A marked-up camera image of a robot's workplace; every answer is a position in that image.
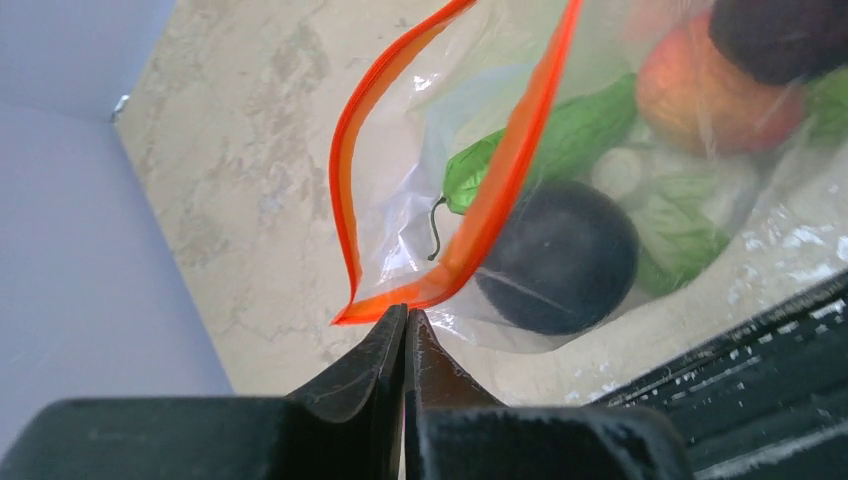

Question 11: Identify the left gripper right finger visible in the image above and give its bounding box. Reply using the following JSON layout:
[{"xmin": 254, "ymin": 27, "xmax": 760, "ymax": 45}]
[{"xmin": 404, "ymin": 309, "xmax": 505, "ymax": 479}]

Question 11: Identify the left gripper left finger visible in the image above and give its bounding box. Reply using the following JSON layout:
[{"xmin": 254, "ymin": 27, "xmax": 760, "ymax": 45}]
[{"xmin": 288, "ymin": 305, "xmax": 408, "ymax": 479}]

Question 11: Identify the purple eggplant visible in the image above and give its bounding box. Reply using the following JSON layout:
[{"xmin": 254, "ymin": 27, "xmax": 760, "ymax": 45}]
[{"xmin": 474, "ymin": 181, "xmax": 640, "ymax": 335}]

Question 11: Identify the clear orange zip bag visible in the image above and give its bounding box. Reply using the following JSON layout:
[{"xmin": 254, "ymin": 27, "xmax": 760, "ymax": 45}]
[{"xmin": 329, "ymin": 1, "xmax": 847, "ymax": 353}]

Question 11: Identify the light green cucumber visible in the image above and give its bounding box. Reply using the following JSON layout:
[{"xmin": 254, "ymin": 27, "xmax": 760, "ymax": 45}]
[{"xmin": 427, "ymin": 71, "xmax": 641, "ymax": 263}]

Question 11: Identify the white cauliflower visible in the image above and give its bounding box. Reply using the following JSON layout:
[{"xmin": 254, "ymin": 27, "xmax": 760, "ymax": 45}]
[{"xmin": 590, "ymin": 145, "xmax": 760, "ymax": 297}]

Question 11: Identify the dark red plum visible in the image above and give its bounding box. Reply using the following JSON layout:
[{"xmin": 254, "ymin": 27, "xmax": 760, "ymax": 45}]
[{"xmin": 708, "ymin": 0, "xmax": 847, "ymax": 85}]

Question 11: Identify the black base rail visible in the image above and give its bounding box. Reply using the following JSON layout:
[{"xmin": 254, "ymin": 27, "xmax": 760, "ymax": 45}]
[{"xmin": 597, "ymin": 272, "xmax": 847, "ymax": 479}]

